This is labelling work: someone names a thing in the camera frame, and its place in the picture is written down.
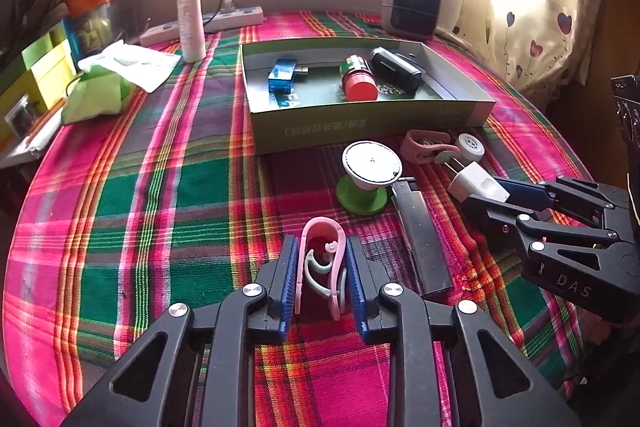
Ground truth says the black rectangular device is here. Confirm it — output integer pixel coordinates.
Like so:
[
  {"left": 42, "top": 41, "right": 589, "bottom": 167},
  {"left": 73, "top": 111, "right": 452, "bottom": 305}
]
[{"left": 369, "top": 47, "right": 423, "bottom": 95}]

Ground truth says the green white suction holder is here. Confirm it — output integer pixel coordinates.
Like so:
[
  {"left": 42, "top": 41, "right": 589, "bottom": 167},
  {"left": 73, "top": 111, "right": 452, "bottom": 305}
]
[{"left": 336, "top": 140, "right": 403, "bottom": 212}]

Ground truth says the pink plastic clip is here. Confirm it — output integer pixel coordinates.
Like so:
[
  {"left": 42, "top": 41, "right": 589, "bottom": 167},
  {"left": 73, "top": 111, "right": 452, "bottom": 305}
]
[
  {"left": 295, "top": 217, "right": 351, "bottom": 320},
  {"left": 401, "top": 130, "right": 461, "bottom": 165}
]

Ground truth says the white side shelf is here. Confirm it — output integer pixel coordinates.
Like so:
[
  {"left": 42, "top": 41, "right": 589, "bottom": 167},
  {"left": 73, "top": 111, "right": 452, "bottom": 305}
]
[{"left": 0, "top": 107, "right": 68, "bottom": 170}]

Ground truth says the pink green plaid blanket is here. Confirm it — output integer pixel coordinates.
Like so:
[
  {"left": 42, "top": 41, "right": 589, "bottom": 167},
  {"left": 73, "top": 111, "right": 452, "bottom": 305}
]
[{"left": 0, "top": 10, "right": 601, "bottom": 427}]

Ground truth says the blue box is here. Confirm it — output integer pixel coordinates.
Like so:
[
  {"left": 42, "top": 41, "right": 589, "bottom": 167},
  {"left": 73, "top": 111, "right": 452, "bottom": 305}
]
[{"left": 62, "top": 18, "right": 81, "bottom": 63}]

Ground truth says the cream printed bedsheet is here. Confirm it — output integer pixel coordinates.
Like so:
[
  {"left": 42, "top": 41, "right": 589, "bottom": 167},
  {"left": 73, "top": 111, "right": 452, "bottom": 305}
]
[{"left": 435, "top": 27, "right": 506, "bottom": 78}]

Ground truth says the glass fish tank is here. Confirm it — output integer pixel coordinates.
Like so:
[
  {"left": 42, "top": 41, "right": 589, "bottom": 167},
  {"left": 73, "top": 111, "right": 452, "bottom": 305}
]
[{"left": 70, "top": 2, "right": 123, "bottom": 53}]

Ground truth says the lime green box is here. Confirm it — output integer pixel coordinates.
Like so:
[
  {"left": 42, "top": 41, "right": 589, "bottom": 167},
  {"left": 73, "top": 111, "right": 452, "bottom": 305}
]
[{"left": 21, "top": 30, "right": 68, "bottom": 68}]

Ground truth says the silver lighter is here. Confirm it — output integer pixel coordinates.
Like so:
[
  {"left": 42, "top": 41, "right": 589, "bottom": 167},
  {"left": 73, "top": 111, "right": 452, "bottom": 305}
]
[{"left": 390, "top": 177, "right": 453, "bottom": 299}]

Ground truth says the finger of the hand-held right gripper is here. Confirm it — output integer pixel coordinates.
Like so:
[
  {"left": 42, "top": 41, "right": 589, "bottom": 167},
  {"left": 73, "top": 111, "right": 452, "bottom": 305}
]
[
  {"left": 494, "top": 176, "right": 637, "bottom": 234},
  {"left": 461, "top": 194, "right": 626, "bottom": 268}
]

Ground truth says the white lotion tube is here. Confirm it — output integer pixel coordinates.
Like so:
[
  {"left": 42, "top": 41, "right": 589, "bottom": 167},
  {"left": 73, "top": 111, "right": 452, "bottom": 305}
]
[{"left": 175, "top": 0, "right": 207, "bottom": 63}]

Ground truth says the small clear container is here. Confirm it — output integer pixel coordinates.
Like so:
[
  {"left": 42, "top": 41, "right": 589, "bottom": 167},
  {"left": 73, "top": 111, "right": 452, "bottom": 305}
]
[{"left": 4, "top": 96, "right": 35, "bottom": 135}]

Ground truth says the white power strip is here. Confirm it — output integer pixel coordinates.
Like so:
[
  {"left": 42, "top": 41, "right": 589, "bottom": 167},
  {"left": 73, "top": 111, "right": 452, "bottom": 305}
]
[{"left": 139, "top": 6, "right": 264, "bottom": 48}]

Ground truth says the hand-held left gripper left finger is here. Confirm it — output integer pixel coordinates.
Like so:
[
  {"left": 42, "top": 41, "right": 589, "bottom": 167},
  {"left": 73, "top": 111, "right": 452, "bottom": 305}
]
[{"left": 60, "top": 234, "right": 301, "bottom": 427}]

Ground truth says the green tissue pack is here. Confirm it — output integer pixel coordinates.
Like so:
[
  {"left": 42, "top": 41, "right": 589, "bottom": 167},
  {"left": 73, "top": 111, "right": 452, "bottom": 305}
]
[{"left": 61, "top": 70, "right": 137, "bottom": 126}]

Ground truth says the yellow green box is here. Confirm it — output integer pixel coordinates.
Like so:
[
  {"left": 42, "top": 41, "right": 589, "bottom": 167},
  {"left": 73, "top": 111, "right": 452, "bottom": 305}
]
[{"left": 0, "top": 42, "right": 78, "bottom": 148}]

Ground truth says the white wall charger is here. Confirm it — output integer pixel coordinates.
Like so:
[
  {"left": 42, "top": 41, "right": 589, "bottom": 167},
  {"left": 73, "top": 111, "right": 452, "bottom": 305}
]
[{"left": 435, "top": 156, "right": 511, "bottom": 204}]

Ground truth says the green cardboard box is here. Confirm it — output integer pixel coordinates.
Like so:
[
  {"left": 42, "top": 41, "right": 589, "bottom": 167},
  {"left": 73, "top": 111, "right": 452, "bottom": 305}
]
[{"left": 240, "top": 38, "right": 497, "bottom": 155}]

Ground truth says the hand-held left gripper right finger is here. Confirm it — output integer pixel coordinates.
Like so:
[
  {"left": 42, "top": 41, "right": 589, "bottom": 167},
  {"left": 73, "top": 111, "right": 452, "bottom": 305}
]
[{"left": 345, "top": 234, "right": 583, "bottom": 427}]

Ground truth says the red-capped brown bottle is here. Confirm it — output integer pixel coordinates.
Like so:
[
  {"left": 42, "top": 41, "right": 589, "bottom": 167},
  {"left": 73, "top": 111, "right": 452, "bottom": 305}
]
[{"left": 340, "top": 54, "right": 378, "bottom": 102}]

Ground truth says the grey space heater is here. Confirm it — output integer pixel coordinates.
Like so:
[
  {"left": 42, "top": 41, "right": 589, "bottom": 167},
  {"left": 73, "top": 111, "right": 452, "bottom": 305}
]
[{"left": 381, "top": 0, "right": 443, "bottom": 42}]

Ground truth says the blue usb device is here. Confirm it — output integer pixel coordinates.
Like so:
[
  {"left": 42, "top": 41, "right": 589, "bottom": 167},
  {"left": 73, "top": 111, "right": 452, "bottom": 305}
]
[{"left": 267, "top": 58, "right": 310, "bottom": 94}]

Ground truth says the small white round device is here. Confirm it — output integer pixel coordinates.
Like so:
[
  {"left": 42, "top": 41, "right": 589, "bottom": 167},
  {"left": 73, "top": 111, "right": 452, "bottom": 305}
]
[{"left": 452, "top": 133, "right": 485, "bottom": 162}]

